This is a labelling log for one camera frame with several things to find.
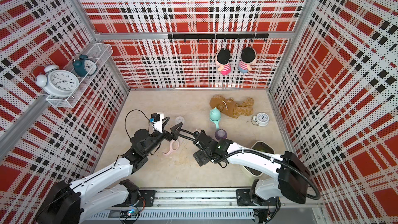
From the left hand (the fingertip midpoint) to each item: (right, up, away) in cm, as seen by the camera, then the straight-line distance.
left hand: (178, 120), depth 78 cm
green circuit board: (-21, -42, -9) cm, 47 cm away
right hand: (+15, -17, +1) cm, 22 cm away
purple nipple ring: (+22, -8, +4) cm, 24 cm away
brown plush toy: (+29, +6, +20) cm, 36 cm away
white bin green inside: (+45, -15, +6) cm, 48 cm away
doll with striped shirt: (+40, +37, +13) cm, 56 cm away
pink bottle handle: (-4, -16, +10) cm, 19 cm away
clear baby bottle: (-1, -1, +10) cm, 10 cm away
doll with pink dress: (+25, +38, +20) cm, 50 cm away
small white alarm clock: (+51, -1, +21) cm, 55 cm away
